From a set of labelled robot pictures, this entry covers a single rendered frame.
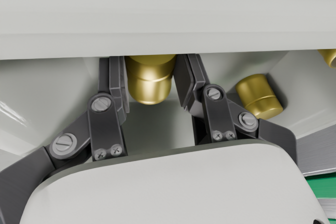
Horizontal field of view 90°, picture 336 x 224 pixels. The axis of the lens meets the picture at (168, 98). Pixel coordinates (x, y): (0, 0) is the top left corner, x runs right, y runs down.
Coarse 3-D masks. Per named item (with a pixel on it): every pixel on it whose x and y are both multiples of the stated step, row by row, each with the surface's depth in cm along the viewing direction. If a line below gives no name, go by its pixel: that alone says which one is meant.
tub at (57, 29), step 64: (0, 0) 2; (64, 0) 3; (128, 0) 3; (192, 0) 3; (256, 0) 3; (320, 0) 4; (0, 64) 5; (64, 64) 10; (256, 64) 17; (320, 64) 14; (0, 128) 5; (128, 128) 18; (192, 128) 19; (320, 128) 15
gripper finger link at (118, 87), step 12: (108, 60) 10; (120, 60) 9; (108, 72) 9; (120, 72) 9; (108, 84) 9; (120, 84) 8; (120, 96) 9; (120, 108) 8; (84, 120) 8; (120, 120) 9; (60, 132) 7; (72, 132) 7; (84, 132) 7; (60, 144) 7; (72, 144) 7; (84, 144) 7; (60, 156) 7; (72, 156) 7
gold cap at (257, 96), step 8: (240, 80) 19; (248, 80) 19; (256, 80) 18; (264, 80) 18; (240, 88) 19; (248, 88) 18; (256, 88) 18; (264, 88) 18; (240, 96) 19; (248, 96) 18; (256, 96) 18; (264, 96) 17; (272, 96) 18; (248, 104) 18; (256, 104) 17; (264, 104) 17; (272, 104) 17; (280, 104) 17; (256, 112) 17; (264, 112) 17; (272, 112) 17; (280, 112) 18
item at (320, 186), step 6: (306, 180) 25; (312, 180) 24; (318, 180) 23; (324, 180) 23; (330, 180) 22; (312, 186) 24; (318, 186) 23; (324, 186) 23; (330, 186) 22; (318, 192) 23; (324, 192) 23; (330, 192) 22; (318, 198) 24; (324, 198) 23; (330, 198) 22; (324, 204) 23; (330, 204) 22; (324, 210) 23; (330, 210) 22; (330, 216) 22; (330, 222) 22
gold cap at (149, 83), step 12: (132, 60) 10; (144, 60) 10; (156, 60) 10; (168, 60) 10; (132, 72) 11; (144, 72) 10; (156, 72) 10; (168, 72) 11; (132, 84) 12; (144, 84) 11; (156, 84) 11; (168, 84) 12; (132, 96) 13; (144, 96) 12; (156, 96) 12
